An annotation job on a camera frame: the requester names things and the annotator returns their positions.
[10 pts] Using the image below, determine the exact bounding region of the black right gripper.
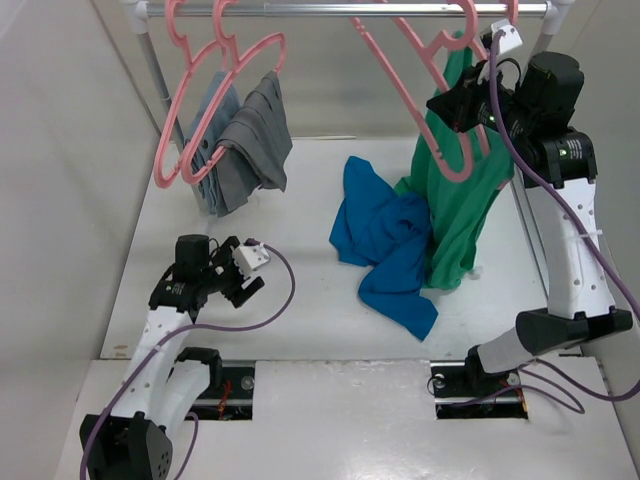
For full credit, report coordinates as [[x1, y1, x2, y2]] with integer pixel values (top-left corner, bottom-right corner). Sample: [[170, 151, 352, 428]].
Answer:
[[427, 59, 537, 141]]

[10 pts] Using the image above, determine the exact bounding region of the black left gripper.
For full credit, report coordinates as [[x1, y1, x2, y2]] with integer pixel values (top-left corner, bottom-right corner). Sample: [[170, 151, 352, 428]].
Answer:
[[200, 238, 262, 305]]

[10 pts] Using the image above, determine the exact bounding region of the green tank top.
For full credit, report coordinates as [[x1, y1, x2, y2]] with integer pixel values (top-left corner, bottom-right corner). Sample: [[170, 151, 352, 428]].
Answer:
[[393, 30, 516, 291]]

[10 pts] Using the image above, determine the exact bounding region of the blue t shirt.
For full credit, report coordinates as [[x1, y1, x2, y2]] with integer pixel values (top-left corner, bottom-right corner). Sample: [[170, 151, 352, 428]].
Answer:
[[329, 156, 438, 341]]

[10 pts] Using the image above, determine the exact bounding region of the pink hanger with green shirt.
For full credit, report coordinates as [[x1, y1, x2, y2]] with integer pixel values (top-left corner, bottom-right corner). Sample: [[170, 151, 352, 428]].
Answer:
[[361, 1, 487, 160]]

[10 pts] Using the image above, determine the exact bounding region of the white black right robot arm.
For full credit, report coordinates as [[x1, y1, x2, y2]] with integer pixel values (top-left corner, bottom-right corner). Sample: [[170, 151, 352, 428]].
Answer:
[[427, 51, 633, 394]]

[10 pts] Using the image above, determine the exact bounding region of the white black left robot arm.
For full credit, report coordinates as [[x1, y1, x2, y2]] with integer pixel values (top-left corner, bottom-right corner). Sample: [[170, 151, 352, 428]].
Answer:
[[79, 234, 271, 479]]

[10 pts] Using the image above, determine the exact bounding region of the pink hanger with grey clothes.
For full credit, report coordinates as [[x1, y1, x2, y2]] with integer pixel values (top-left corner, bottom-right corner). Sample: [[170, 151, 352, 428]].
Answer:
[[181, 1, 287, 185]]

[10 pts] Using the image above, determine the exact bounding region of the light blue garment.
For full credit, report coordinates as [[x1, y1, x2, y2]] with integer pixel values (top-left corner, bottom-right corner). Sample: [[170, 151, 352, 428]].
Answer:
[[186, 71, 241, 215]]

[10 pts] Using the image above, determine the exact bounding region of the metal clothes rack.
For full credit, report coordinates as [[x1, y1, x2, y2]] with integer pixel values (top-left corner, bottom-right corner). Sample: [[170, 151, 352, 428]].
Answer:
[[118, 0, 571, 214]]

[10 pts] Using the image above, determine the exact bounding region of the grey pleated skirt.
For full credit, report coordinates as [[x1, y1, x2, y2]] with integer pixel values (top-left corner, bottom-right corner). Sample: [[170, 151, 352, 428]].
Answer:
[[214, 71, 293, 217]]

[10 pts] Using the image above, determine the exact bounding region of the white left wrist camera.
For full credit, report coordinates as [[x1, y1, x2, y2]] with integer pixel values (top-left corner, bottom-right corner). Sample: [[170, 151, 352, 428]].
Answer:
[[232, 243, 271, 277]]

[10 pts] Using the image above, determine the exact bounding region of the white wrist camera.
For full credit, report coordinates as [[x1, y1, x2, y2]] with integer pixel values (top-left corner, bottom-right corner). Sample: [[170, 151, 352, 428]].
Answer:
[[480, 19, 523, 55], [232, 243, 271, 277]]

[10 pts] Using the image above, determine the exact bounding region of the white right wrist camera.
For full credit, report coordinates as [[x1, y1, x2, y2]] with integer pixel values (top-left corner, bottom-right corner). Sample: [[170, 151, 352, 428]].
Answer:
[[480, 19, 523, 55]]

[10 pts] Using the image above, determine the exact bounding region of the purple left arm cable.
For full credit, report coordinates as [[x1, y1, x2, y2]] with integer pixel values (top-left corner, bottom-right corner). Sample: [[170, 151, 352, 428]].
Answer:
[[78, 240, 296, 480]]

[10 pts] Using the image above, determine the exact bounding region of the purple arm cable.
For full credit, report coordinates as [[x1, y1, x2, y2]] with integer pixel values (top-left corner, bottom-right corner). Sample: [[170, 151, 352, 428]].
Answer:
[[439, 28, 640, 416], [78, 240, 296, 480]]

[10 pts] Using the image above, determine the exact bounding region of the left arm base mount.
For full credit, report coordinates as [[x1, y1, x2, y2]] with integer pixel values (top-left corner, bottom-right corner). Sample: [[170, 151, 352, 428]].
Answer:
[[191, 361, 256, 421]]

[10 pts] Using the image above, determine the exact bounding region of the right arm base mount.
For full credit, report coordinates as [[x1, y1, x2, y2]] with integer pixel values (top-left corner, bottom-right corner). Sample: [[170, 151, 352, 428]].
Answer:
[[427, 361, 528, 420]]

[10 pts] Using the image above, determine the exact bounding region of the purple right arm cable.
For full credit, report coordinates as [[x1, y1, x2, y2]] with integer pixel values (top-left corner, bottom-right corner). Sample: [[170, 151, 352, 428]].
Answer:
[[439, 28, 640, 416]]

